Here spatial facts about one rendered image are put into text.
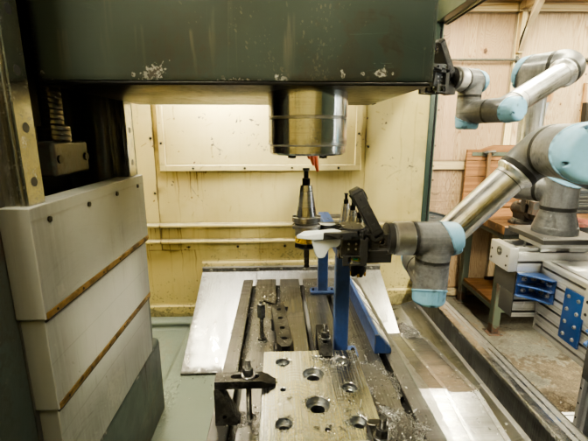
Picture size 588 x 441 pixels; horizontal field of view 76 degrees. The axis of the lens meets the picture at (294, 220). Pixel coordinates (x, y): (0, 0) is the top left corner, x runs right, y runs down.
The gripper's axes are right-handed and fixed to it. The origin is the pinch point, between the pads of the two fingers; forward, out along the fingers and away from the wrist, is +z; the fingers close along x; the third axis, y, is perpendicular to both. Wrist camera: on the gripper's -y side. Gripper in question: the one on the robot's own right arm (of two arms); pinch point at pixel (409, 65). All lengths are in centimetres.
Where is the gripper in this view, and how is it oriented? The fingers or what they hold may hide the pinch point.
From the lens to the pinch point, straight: 122.5
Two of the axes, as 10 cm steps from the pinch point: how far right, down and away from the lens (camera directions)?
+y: 0.0, 9.7, 2.2
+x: -5.3, -1.9, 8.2
